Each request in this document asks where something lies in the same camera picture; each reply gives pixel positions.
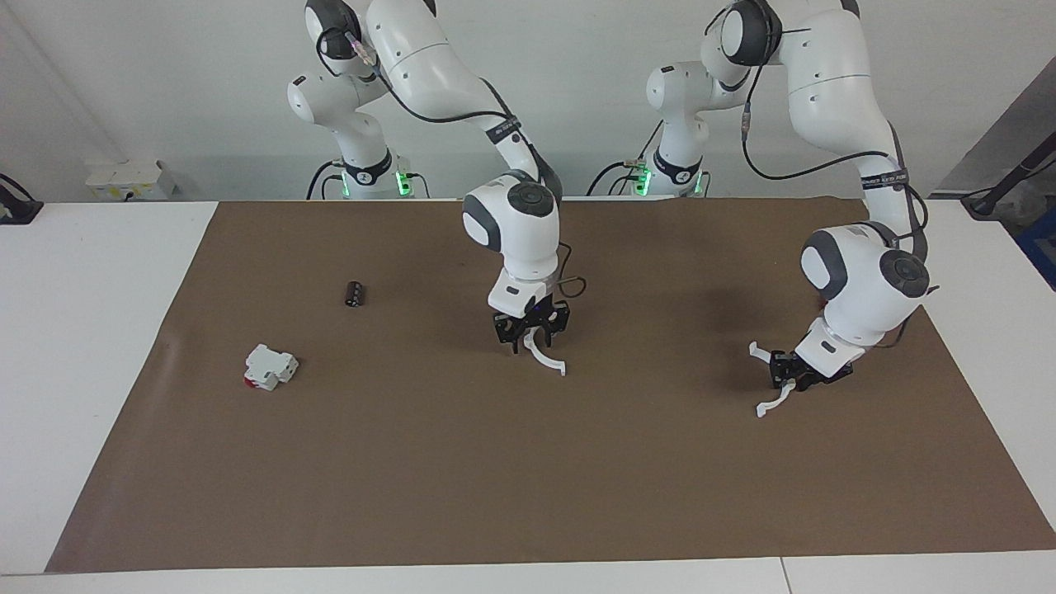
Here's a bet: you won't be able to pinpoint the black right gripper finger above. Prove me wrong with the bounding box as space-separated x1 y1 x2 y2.
493 312 533 356
535 299 570 347

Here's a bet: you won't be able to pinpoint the white half-ring pipe clamp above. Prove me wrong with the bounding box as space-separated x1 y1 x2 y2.
749 342 798 417
526 328 568 377

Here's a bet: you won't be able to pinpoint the brown table mat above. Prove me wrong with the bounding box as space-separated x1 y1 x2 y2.
45 198 1056 573

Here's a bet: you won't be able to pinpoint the black tripod stand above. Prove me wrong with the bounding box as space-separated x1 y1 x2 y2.
961 153 1056 219

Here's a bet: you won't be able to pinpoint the blue crate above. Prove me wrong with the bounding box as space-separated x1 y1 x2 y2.
1015 206 1056 291

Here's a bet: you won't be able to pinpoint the white circuit breaker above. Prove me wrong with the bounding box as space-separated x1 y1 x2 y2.
244 344 299 391

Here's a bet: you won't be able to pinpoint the white power strip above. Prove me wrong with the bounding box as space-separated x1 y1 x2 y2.
85 159 177 201

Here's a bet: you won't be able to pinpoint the black stand foot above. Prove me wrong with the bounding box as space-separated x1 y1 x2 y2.
0 173 44 225

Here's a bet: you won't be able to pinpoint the black base cable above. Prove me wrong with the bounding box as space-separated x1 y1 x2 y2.
307 159 343 200
587 159 653 197

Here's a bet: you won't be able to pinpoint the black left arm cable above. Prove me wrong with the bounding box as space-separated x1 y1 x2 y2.
705 8 941 347

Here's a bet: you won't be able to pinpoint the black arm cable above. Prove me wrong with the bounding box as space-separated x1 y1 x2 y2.
705 8 941 347
318 29 588 302

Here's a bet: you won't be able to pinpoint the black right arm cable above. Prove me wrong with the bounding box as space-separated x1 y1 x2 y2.
318 29 588 302

